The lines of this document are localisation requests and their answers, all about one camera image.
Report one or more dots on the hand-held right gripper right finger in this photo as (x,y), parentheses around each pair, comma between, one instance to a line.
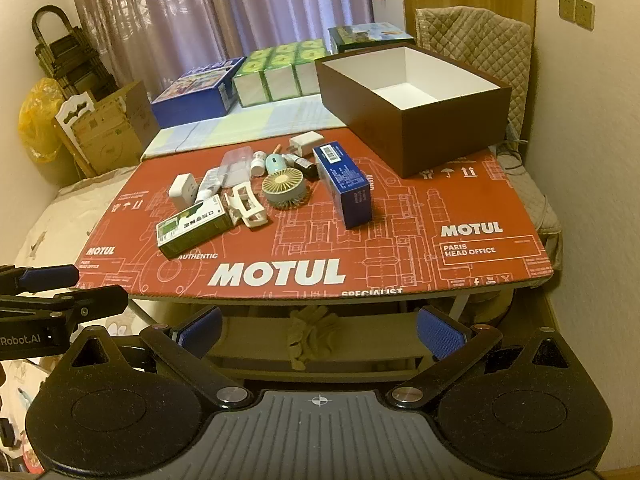
(440,335)

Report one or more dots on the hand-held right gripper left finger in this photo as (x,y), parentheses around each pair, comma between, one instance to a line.
(197,332)

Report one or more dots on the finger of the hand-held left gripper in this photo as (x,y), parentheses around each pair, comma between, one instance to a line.
(90,300)
(47,278)

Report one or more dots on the green and white small box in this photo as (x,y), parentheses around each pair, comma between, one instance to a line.
(192,230)

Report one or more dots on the white plug socket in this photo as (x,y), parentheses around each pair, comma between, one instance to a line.
(182,191)

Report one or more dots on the mint green handheld fan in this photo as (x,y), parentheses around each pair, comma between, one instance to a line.
(284,189)

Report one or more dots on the clear plastic case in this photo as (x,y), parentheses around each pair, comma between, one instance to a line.
(236,167)

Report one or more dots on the brown cardboard box white inside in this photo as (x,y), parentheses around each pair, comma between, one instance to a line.
(450,125)

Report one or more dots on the white printed blanket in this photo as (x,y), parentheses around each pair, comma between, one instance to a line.
(55,220)

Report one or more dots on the red printed table mat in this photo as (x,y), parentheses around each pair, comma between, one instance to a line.
(410,240)

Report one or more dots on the olive work gloves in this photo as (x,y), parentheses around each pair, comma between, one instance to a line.
(312,332)

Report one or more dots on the white hair claw clip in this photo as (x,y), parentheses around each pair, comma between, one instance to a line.
(247,207)

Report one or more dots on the white tube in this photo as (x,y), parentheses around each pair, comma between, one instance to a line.
(207,187)

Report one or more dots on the yellow plastic bag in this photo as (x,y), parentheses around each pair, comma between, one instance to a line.
(37,120)

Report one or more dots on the brown cardboard carton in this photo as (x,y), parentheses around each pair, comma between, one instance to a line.
(115,132)

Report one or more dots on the white cut-out cardboard piece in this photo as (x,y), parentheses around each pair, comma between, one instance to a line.
(75,107)

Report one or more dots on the small dark blue box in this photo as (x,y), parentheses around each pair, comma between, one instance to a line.
(345,185)

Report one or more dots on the small white bottle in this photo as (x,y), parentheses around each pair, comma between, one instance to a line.
(258,164)

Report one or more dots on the small mint green device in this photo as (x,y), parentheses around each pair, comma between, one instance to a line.
(275,164)

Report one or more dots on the small black bottle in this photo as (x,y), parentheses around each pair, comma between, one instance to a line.
(305,167)

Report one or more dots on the pastel striped mat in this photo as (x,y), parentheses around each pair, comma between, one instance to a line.
(240,125)

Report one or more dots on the white charger block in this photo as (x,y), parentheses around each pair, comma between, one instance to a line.
(306,144)

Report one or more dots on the black folding cart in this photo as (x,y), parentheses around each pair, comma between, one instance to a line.
(60,55)

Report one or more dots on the large blue printed box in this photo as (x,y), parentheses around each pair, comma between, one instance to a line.
(192,97)

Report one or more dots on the green tissue multipack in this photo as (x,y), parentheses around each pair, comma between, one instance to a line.
(272,77)

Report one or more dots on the beige quilted cover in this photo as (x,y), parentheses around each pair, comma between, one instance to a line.
(475,40)

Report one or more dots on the green box with cow print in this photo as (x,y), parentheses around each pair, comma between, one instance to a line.
(367,35)

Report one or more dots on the pale purple curtain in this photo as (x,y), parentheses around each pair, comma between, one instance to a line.
(225,5)

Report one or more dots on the beige wall socket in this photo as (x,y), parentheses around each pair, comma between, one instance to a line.
(566,6)
(585,13)

